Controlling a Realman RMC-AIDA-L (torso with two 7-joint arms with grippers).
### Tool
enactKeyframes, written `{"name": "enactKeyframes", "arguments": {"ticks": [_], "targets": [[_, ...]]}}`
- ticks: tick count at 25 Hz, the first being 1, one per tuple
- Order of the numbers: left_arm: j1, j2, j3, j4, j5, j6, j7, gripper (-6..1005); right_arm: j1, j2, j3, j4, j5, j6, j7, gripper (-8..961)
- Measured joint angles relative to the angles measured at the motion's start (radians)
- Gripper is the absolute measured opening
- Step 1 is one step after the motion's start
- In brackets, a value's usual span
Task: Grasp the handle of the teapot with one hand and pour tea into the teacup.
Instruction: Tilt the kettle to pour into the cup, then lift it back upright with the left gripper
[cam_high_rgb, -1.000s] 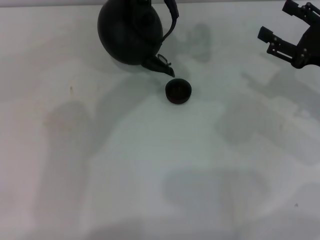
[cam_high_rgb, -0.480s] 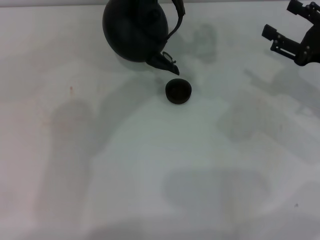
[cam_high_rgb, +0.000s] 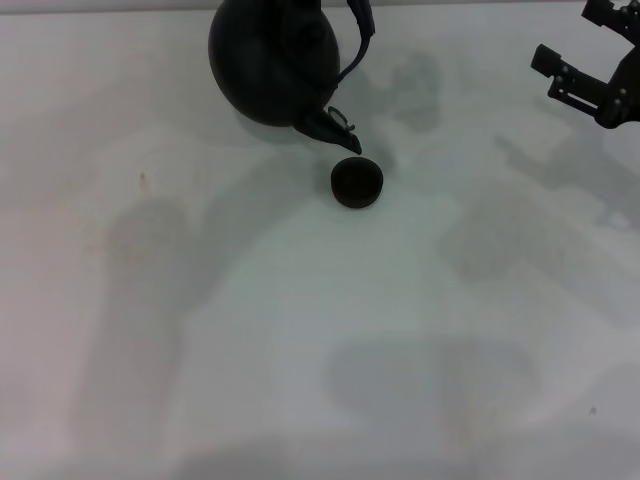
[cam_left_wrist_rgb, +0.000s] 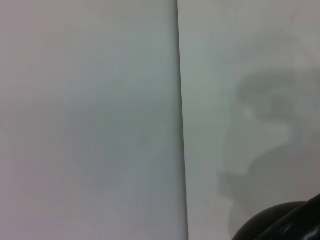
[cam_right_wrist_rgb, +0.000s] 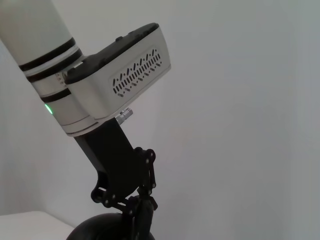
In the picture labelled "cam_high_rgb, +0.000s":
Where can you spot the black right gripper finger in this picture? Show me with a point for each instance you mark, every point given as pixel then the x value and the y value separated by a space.
pixel 620 15
pixel 547 60

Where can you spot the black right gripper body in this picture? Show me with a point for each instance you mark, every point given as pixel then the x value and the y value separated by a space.
pixel 627 90

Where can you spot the small dark brown teacup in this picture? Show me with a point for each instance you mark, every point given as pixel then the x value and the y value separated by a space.
pixel 356 182

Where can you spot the black round teapot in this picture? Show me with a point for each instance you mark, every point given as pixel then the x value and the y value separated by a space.
pixel 270 65

